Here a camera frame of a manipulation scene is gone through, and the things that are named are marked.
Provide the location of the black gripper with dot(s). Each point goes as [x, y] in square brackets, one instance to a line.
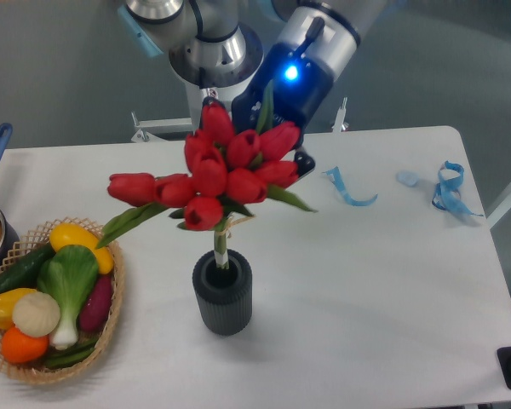
[299, 86]

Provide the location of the red tulip bouquet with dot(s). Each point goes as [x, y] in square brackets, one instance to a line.
[227, 170]

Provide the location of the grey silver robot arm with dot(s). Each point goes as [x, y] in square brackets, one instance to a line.
[218, 57]

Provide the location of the dark grey ribbed vase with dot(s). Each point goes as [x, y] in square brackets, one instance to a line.
[224, 296]

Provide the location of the curved blue tape strip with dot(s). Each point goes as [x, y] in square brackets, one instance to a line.
[335, 177]

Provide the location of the tangled blue tape strip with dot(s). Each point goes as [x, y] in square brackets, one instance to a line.
[446, 195]

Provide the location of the yellow squash toy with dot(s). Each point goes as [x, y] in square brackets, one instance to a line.
[66, 234]

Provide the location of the green bok choy toy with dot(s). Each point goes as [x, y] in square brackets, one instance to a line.
[69, 277]

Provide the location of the purple sweet potato toy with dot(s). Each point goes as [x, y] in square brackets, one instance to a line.
[95, 311]

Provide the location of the dark green cucumber toy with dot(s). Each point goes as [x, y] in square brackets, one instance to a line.
[24, 272]

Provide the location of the green bean pod toy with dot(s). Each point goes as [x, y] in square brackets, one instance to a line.
[70, 356]

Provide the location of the cream steamed bun toy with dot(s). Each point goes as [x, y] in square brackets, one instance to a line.
[36, 314]

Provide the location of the yellow bell pepper toy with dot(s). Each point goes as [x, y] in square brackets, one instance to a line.
[8, 300]

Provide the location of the orange fruit toy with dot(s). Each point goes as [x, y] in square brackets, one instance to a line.
[18, 348]

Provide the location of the woven wicker basket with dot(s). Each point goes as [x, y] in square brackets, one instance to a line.
[35, 373]

